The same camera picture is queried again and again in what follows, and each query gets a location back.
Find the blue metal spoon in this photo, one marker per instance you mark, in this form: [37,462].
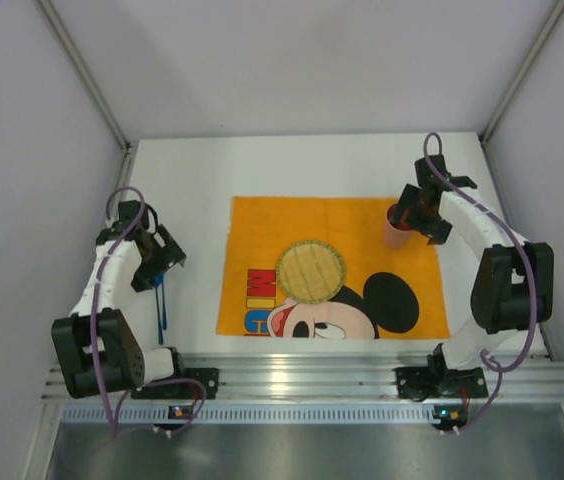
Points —
[158,309]

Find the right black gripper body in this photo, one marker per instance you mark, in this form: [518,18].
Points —
[413,215]

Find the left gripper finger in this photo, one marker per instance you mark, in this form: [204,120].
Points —
[173,253]
[141,283]

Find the perforated metal cable strip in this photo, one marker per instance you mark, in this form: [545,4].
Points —
[291,414]

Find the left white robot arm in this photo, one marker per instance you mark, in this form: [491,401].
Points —
[97,344]

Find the orange cartoon mouse cloth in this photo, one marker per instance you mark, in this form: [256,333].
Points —
[386,294]

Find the aluminium mounting rail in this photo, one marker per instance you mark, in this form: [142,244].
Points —
[297,377]

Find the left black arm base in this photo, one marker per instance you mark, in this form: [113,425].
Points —
[194,381]

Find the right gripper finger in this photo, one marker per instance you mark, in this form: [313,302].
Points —
[405,208]
[437,235]

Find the woven bamboo round plate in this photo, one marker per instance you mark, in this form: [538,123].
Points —
[310,272]

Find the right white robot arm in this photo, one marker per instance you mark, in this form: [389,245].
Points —
[513,288]

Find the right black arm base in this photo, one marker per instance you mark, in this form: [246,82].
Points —
[421,383]

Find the pink plastic cup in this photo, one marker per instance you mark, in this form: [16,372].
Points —
[395,235]

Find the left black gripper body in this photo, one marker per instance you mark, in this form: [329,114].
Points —
[160,262]

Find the blue metal fork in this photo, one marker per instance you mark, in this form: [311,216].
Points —
[164,321]

